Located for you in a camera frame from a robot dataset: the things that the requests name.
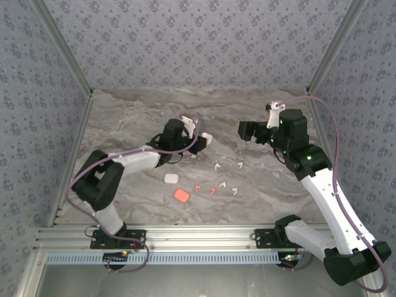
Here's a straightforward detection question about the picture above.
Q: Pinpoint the orange earbud charging case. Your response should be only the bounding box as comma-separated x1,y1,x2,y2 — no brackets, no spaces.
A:
174,189,191,204

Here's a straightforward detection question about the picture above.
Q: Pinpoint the wide aluminium mounting beam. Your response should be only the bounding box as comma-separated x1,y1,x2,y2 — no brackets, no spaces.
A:
33,224,371,251

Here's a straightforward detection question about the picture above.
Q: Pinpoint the small black controller board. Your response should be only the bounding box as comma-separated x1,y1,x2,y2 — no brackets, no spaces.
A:
103,251,129,269
280,252,303,269

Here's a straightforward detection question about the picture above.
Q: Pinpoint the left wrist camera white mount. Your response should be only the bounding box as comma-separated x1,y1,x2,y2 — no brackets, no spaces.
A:
180,114,199,139

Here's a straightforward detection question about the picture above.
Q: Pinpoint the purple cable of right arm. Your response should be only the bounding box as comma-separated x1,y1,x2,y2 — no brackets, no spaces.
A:
277,95,390,293

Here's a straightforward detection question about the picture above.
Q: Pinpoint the aluminium corner post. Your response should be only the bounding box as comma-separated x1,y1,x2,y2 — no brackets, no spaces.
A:
305,0,371,95
30,0,95,97

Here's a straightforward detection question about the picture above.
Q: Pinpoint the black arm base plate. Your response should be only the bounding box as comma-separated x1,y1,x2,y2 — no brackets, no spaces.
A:
254,228,310,249
90,230,147,250

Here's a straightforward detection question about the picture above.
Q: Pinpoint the pale blue slotted cable duct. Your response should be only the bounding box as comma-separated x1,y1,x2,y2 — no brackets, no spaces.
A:
45,251,287,266

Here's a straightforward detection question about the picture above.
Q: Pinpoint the aluminium lower frame rail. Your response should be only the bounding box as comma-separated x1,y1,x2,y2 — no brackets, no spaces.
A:
363,278,386,297
14,249,47,297

